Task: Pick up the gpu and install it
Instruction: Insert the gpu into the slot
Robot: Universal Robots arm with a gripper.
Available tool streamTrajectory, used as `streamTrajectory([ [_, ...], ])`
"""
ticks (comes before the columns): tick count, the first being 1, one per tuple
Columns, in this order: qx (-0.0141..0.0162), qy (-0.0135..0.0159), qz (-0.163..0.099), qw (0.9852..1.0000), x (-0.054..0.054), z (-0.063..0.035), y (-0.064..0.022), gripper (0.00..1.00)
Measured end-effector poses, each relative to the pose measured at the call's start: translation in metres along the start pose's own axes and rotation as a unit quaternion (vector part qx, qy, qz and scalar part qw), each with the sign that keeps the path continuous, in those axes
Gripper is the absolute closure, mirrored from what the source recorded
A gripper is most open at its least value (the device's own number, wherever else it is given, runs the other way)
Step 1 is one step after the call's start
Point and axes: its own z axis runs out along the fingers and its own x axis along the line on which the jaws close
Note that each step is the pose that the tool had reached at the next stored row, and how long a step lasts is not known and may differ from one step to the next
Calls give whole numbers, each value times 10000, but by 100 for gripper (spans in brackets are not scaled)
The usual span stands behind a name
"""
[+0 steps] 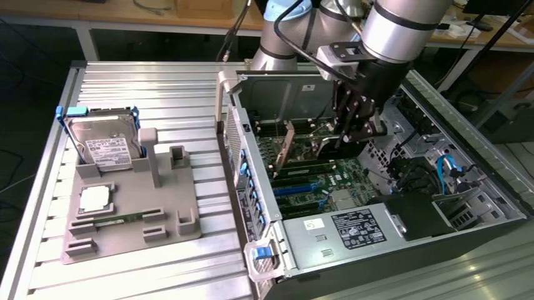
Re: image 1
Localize black low-profile graphics card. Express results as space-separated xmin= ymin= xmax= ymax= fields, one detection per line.
xmin=272 ymin=119 xmax=369 ymax=181

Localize silver hard disk drive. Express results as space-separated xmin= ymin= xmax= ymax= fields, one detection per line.
xmin=69 ymin=115 xmax=142 ymax=173

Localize grey power supply unit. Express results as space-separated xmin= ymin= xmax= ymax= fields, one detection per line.
xmin=284 ymin=204 xmax=409 ymax=271

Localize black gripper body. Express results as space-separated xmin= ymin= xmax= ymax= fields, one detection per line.
xmin=336 ymin=59 xmax=413 ymax=111

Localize blue SATA wire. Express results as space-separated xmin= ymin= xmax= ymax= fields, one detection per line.
xmin=436 ymin=154 xmax=459 ymax=196

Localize open black PC case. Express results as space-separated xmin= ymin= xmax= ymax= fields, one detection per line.
xmin=216 ymin=70 xmax=534 ymax=300

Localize silver CPU chip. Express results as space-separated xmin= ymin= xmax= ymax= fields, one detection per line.
xmin=79 ymin=186 xmax=115 ymax=212

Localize blue expansion slot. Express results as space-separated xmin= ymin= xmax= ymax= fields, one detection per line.
xmin=273 ymin=184 xmax=318 ymax=196

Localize blue slot retainer clips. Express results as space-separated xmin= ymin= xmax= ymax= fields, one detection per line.
xmin=240 ymin=149 xmax=269 ymax=234

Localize grey plastic parts rack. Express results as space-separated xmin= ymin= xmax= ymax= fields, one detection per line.
xmin=61 ymin=126 xmax=205 ymax=265

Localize black plastic air shroud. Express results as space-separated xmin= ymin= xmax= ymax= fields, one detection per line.
xmin=366 ymin=190 xmax=459 ymax=241

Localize cluttered wooden desk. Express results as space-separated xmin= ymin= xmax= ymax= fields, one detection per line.
xmin=425 ymin=0 xmax=534 ymax=91

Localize green motherboard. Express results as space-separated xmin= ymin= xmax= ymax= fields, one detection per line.
xmin=254 ymin=120 xmax=392 ymax=219

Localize silver metal drive cage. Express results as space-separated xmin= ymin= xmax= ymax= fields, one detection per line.
xmin=362 ymin=93 xmax=423 ymax=188

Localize hanging black cable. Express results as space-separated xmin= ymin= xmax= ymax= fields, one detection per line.
xmin=216 ymin=0 xmax=253 ymax=63

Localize wooden desk with white legs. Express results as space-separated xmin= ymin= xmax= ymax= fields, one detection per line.
xmin=0 ymin=0 xmax=266 ymax=62

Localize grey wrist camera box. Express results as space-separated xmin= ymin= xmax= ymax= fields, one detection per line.
xmin=316 ymin=42 xmax=369 ymax=81

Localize black tripod pole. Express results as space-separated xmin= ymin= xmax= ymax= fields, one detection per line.
xmin=436 ymin=0 xmax=528 ymax=88

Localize silver chipset heatsink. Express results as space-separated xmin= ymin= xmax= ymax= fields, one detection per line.
xmin=332 ymin=190 xmax=362 ymax=210

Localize black installed RAM stick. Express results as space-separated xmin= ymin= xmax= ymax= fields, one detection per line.
xmin=277 ymin=162 xmax=338 ymax=181

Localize black box on floor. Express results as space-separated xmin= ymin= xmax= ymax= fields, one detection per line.
xmin=476 ymin=101 xmax=534 ymax=144

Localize grey coiled cable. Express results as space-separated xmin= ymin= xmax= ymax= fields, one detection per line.
xmin=133 ymin=0 xmax=173 ymax=16

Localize blue plastic disk carrier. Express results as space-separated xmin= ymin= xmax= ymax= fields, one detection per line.
xmin=55 ymin=105 xmax=147 ymax=165

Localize green RAM stick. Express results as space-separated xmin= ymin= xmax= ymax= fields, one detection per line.
xmin=86 ymin=211 xmax=147 ymax=224

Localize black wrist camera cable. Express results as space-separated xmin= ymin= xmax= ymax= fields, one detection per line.
xmin=273 ymin=0 xmax=365 ymax=83

